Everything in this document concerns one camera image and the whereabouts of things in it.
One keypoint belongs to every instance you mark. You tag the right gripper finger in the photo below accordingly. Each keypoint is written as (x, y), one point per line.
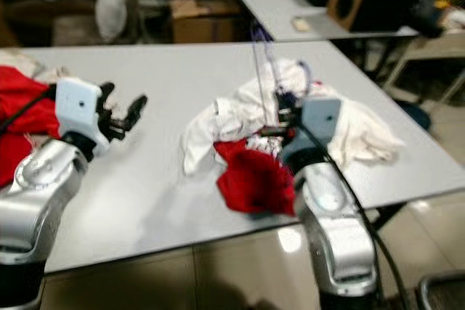
(292, 97)
(279, 96)

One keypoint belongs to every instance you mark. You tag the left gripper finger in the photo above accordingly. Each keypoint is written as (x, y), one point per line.
(108, 94)
(137, 112)

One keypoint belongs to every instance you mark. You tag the purple plastic hanger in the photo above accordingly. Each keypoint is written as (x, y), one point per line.
(259, 70)

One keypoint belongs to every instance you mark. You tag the plain red garment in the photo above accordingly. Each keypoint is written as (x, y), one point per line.
(22, 114)

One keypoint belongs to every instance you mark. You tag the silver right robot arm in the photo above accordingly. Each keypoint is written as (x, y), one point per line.
(334, 215)

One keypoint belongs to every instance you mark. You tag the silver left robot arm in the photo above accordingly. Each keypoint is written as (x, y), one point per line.
(36, 201)

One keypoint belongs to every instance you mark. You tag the small white crumpled cloth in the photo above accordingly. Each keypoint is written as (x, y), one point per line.
(52, 74)

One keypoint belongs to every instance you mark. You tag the red garment with white print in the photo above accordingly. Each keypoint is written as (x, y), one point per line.
(254, 179)

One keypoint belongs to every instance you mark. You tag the white crumpled garment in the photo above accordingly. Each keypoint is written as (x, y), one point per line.
(218, 121)

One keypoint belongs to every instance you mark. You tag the small cream object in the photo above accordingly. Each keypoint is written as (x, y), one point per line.
(301, 25)

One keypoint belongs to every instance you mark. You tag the brown cardboard box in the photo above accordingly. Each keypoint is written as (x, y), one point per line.
(203, 25)

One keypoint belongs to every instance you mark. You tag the brown upholstered metal chair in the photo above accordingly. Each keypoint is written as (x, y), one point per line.
(443, 284)

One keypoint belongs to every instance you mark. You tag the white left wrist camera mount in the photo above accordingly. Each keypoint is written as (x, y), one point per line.
(78, 110)

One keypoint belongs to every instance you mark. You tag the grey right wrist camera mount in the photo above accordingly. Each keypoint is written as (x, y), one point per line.
(321, 117)

